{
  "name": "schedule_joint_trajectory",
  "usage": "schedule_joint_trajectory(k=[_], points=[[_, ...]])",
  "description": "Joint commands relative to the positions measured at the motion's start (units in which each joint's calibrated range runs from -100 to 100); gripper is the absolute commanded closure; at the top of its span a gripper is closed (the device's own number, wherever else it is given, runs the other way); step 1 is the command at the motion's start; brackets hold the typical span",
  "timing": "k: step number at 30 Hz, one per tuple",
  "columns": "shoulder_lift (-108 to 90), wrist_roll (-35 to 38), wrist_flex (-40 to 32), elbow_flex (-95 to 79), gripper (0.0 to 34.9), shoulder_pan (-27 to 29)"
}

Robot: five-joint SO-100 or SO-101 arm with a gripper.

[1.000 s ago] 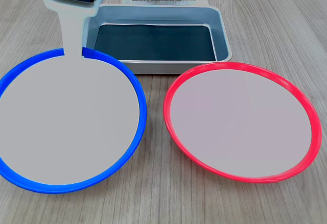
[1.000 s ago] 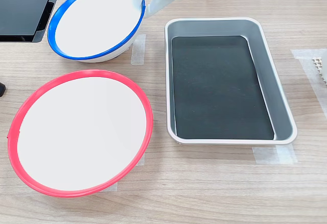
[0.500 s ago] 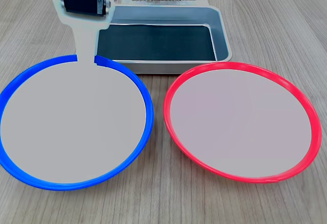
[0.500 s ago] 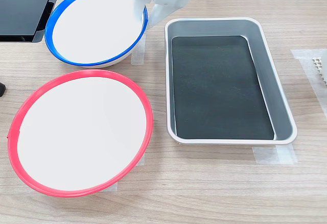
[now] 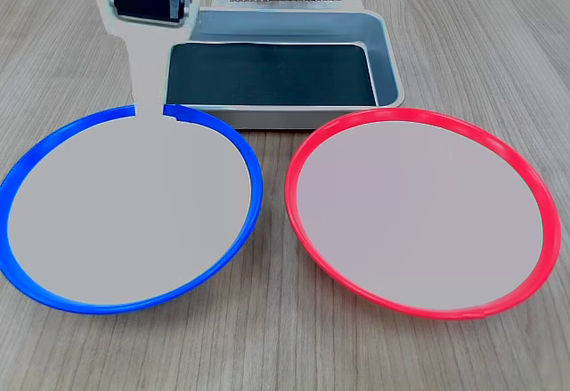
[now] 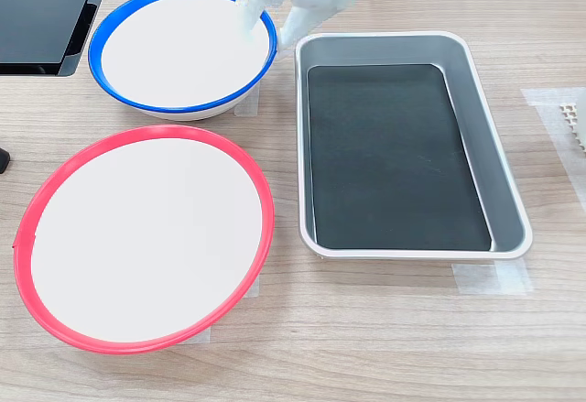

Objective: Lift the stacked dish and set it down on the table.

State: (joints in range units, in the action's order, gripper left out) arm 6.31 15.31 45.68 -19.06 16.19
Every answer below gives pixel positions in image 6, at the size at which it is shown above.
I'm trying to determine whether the black tray mat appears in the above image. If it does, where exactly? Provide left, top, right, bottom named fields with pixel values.
left=305, top=63, right=494, bottom=252

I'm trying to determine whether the white plate blue rim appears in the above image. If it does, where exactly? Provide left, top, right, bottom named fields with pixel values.
left=87, top=0, right=279, bottom=122

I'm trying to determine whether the steel rectangular tray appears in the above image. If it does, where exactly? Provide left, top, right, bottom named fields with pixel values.
left=294, top=30, right=534, bottom=262

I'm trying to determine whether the white plate red rim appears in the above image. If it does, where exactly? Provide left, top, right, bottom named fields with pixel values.
left=13, top=124, right=277, bottom=356

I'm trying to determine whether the clear tape strip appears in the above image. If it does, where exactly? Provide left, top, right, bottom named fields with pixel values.
left=176, top=325, right=212, bottom=345
left=233, top=83, right=262, bottom=117
left=244, top=271, right=262, bottom=299
left=451, top=259, right=535, bottom=297

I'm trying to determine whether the black glossy flat device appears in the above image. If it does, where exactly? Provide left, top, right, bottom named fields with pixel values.
left=0, top=0, right=116, bottom=78

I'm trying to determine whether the pale perforated base plate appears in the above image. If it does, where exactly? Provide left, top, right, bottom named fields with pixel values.
left=557, top=101, right=586, bottom=152

